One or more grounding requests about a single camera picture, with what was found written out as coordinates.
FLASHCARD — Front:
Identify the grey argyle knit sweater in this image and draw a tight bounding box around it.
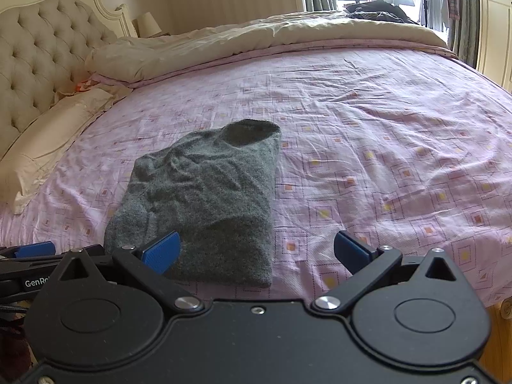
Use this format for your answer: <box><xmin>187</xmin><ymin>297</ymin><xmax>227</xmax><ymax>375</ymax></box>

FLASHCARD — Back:
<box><xmin>104</xmin><ymin>118</ymin><xmax>282</xmax><ymax>289</ymax></box>

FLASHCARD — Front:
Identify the cream wardrobe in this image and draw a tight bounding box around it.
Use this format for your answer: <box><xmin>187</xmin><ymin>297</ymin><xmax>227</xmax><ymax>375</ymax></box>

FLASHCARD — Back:
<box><xmin>475</xmin><ymin>0</ymin><xmax>512</xmax><ymax>93</ymax></box>

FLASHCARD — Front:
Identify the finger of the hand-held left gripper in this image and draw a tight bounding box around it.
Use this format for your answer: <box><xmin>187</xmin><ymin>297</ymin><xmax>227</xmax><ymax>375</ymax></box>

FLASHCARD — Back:
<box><xmin>0</xmin><ymin>241</ymin><xmax>107</xmax><ymax>268</ymax></box>

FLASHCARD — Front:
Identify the pile of dark clothes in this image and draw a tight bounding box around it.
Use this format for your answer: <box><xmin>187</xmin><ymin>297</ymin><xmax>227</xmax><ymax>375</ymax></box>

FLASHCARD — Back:
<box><xmin>344</xmin><ymin>0</ymin><xmax>421</xmax><ymax>25</ymax></box>

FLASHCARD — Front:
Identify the bedside lamp shade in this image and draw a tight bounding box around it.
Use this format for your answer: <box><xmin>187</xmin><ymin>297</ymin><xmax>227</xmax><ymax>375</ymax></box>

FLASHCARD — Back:
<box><xmin>137</xmin><ymin>11</ymin><xmax>163</xmax><ymax>38</ymax></box>

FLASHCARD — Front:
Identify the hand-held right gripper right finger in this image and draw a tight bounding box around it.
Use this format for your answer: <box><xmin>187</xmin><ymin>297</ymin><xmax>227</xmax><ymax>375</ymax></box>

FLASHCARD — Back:
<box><xmin>311</xmin><ymin>229</ymin><xmax>465</xmax><ymax>313</ymax></box>

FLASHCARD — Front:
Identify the clothes rack with hanging clothes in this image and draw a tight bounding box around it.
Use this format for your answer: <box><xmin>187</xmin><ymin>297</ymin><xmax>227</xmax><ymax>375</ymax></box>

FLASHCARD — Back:
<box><xmin>394</xmin><ymin>0</ymin><xmax>461</xmax><ymax>33</ymax></box>

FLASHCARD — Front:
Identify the cream tufted headboard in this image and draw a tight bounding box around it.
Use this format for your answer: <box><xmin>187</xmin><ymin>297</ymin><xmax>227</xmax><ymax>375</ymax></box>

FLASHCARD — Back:
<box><xmin>0</xmin><ymin>0</ymin><xmax>139</xmax><ymax>161</ymax></box>

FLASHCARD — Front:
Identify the cream ruffled pillow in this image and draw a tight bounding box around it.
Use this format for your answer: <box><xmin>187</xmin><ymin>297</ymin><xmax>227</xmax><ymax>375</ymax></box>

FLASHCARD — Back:
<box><xmin>0</xmin><ymin>87</ymin><xmax>133</xmax><ymax>215</ymax></box>

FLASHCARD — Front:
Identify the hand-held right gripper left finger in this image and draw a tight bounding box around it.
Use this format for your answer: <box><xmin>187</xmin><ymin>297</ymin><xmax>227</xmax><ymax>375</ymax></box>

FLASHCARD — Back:
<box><xmin>59</xmin><ymin>231</ymin><xmax>204</xmax><ymax>315</ymax></box>

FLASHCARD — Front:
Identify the cream duvet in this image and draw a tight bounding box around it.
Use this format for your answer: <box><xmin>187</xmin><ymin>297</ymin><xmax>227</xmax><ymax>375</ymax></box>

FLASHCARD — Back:
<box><xmin>84</xmin><ymin>10</ymin><xmax>457</xmax><ymax>89</ymax></box>

